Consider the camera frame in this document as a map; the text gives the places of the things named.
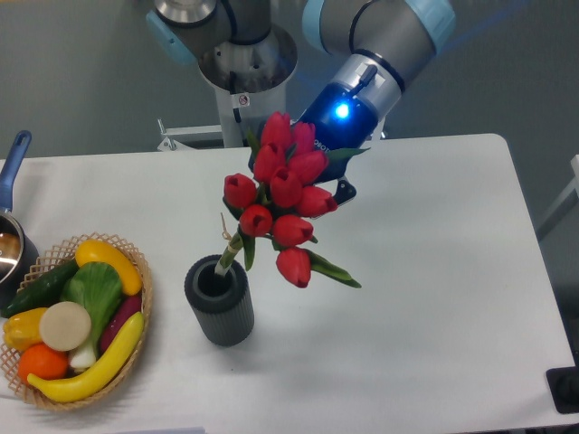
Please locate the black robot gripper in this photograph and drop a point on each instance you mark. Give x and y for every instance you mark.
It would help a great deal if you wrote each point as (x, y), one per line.
(385, 88)

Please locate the red tulip bouquet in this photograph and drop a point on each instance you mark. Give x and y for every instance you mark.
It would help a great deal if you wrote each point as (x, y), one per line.
(279, 199)

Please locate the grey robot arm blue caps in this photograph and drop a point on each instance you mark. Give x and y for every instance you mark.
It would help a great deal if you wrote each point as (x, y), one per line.
(248, 60)

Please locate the dark grey ribbed vase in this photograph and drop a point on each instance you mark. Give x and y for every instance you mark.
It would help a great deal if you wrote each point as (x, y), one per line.
(222, 304)

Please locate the purple sweet potato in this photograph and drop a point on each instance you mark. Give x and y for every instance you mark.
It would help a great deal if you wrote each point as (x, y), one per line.
(126, 309)

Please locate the green bok choy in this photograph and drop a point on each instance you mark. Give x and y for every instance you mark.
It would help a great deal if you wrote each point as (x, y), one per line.
(96, 286)

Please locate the woven wicker basket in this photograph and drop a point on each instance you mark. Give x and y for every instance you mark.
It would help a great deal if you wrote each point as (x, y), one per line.
(53, 257)

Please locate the black device at table edge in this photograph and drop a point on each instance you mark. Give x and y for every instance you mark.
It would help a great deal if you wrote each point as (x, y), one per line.
(563, 385)

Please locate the green cucumber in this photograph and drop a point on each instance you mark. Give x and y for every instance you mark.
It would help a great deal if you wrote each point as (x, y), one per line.
(43, 291)

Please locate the yellow banana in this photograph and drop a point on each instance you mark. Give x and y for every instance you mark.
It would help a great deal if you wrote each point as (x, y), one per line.
(101, 373)

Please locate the orange fruit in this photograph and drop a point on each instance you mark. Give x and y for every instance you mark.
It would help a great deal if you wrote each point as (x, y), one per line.
(44, 362)

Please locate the yellow bell pepper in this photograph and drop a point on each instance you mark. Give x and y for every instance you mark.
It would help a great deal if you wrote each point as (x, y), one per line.
(22, 330)

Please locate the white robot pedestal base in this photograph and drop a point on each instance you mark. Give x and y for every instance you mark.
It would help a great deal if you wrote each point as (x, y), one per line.
(340, 114)

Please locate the white frame at right edge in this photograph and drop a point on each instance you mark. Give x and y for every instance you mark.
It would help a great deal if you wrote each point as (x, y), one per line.
(560, 206)

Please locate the blue handled saucepan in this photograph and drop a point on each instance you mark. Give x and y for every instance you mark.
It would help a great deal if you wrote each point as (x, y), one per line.
(18, 253)

